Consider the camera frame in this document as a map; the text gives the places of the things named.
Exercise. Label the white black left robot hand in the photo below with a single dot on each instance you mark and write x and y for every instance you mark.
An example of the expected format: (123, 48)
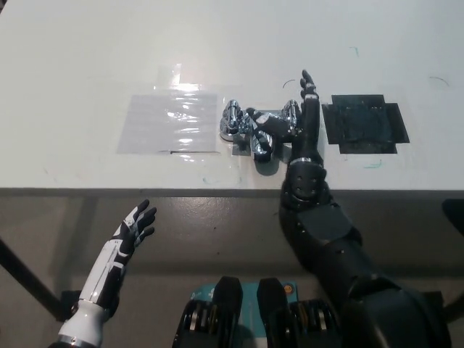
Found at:
(123, 243)

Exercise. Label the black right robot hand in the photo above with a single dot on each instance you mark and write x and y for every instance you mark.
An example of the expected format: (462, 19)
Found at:
(311, 134)

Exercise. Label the chrome faucet body with spout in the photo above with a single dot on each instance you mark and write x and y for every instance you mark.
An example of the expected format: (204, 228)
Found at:
(262, 150)

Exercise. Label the black teal robot torso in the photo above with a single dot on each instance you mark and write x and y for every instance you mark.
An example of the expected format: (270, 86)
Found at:
(228, 319)

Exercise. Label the black tape square patch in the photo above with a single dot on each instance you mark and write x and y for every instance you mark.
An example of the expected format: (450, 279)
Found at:
(362, 123)

